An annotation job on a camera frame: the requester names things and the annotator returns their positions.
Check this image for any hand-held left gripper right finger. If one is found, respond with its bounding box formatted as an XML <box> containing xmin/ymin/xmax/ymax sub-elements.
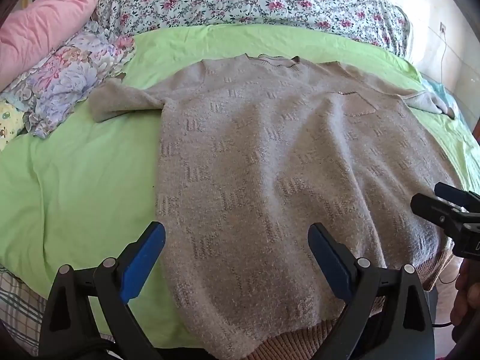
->
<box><xmin>307</xmin><ymin>222</ymin><xmax>436</xmax><ymax>360</ymax></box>

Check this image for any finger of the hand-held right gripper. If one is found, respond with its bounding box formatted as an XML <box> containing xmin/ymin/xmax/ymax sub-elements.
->
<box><xmin>434</xmin><ymin>182</ymin><xmax>480</xmax><ymax>209</ymax></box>
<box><xmin>410</xmin><ymin>193</ymin><xmax>471</xmax><ymax>235</ymax></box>

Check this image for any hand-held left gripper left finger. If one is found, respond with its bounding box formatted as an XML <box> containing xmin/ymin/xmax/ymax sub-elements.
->
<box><xmin>39</xmin><ymin>221</ymin><xmax>166</xmax><ymax>360</ymax></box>

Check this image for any beige knit sweater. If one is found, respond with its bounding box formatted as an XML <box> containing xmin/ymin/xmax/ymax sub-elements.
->
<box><xmin>87</xmin><ymin>54</ymin><xmax>456</xmax><ymax>360</ymax></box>

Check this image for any person's right hand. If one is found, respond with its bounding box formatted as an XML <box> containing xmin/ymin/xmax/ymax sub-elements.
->
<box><xmin>450</xmin><ymin>259</ymin><xmax>480</xmax><ymax>327</ymax></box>

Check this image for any green bed sheet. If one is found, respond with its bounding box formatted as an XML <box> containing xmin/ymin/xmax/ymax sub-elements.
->
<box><xmin>0</xmin><ymin>24</ymin><xmax>480</xmax><ymax>349</ymax></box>

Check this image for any light blue cloth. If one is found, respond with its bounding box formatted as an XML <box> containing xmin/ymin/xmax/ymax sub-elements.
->
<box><xmin>422</xmin><ymin>79</ymin><xmax>469</xmax><ymax>128</ymax></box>

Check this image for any plaid cloth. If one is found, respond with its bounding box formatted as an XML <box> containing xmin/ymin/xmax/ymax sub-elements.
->
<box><xmin>0</xmin><ymin>262</ymin><xmax>113</xmax><ymax>347</ymax></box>

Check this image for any cartoon print cloth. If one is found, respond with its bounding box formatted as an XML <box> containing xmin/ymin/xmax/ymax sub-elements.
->
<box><xmin>0</xmin><ymin>99</ymin><xmax>28</xmax><ymax>151</ymax></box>

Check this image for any pastel floral ruffled pillow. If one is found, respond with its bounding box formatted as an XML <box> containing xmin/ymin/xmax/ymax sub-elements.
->
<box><xmin>0</xmin><ymin>20</ymin><xmax>136</xmax><ymax>139</ymax></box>

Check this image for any pink quilt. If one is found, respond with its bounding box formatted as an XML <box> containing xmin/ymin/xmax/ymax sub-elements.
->
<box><xmin>0</xmin><ymin>0</ymin><xmax>121</xmax><ymax>91</ymax></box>

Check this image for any white floral quilt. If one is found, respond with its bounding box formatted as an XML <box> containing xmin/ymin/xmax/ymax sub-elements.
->
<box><xmin>94</xmin><ymin>0</ymin><xmax>413</xmax><ymax>61</ymax></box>

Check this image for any thin wall cable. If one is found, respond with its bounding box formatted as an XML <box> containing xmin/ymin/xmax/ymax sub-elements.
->
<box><xmin>440</xmin><ymin>32</ymin><xmax>450</xmax><ymax>83</ymax></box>

